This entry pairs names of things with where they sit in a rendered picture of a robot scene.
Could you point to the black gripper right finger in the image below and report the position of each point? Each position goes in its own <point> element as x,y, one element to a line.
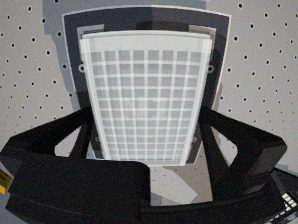
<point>258,151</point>

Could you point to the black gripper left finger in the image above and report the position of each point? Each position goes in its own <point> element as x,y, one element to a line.
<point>44,138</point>

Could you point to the white multiwell plate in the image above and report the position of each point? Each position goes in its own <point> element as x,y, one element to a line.
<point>154,143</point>

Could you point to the black and white plate washer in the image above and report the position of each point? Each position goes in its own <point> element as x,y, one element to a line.
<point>288,186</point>

